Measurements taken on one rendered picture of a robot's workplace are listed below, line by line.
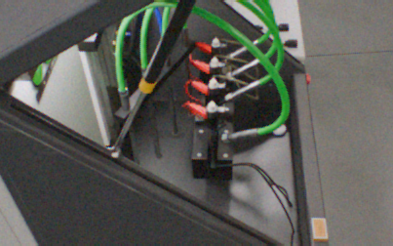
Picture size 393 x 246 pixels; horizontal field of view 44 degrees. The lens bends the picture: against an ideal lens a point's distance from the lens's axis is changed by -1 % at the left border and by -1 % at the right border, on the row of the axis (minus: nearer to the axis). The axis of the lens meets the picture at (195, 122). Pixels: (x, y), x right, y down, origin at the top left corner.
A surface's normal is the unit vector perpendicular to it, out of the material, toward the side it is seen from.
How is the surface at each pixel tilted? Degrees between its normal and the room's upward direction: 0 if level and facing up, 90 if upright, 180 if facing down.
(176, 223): 90
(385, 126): 0
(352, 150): 0
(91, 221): 90
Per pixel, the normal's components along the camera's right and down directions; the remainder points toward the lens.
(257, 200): -0.05, -0.69
